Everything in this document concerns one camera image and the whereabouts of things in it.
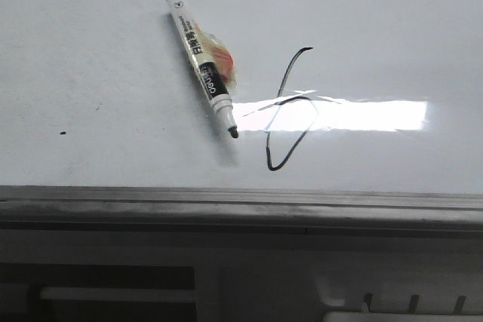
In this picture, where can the black and white whiteboard marker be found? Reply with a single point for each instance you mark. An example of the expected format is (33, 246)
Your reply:
(204, 65)

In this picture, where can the white whiteboard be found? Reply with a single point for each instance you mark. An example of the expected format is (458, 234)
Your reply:
(337, 95)

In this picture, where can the grey whiteboard frame rail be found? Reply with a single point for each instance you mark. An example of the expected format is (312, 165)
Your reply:
(253, 207)

